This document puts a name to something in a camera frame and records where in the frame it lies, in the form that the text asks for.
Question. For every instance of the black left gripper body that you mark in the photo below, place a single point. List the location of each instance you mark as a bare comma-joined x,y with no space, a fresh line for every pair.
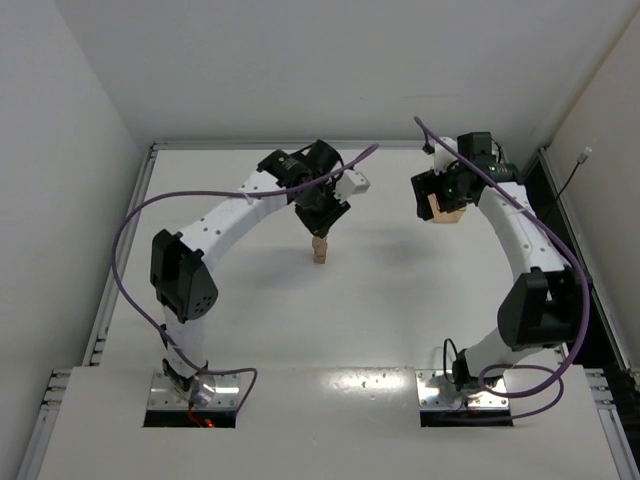
322,214

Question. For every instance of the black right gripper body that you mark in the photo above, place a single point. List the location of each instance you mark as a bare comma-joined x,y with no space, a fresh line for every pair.
426,195

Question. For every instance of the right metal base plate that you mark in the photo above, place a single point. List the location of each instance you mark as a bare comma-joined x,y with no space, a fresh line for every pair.
437,394

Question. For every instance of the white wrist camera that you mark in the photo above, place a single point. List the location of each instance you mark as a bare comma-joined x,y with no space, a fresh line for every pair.
351,183
443,158

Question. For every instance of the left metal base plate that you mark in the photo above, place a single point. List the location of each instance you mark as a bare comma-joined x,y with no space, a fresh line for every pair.
219,393

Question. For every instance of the plain wood block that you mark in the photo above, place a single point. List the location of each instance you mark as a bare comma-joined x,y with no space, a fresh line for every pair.
319,258

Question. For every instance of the metal base plate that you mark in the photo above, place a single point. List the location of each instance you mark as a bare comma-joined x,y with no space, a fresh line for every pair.
219,393
437,394

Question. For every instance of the clear plastic block container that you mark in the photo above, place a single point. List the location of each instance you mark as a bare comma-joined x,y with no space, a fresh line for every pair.
443,217

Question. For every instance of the wood block with bars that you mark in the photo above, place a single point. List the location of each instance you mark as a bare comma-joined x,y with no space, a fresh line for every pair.
319,245

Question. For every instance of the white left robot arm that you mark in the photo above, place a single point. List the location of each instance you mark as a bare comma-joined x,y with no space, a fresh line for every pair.
182,263

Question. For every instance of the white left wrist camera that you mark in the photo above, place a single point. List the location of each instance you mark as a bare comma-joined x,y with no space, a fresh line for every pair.
351,183

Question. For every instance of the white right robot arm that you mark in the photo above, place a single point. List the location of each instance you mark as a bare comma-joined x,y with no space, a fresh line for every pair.
548,303

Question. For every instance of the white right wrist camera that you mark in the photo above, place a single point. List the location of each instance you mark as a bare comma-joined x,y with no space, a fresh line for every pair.
443,158

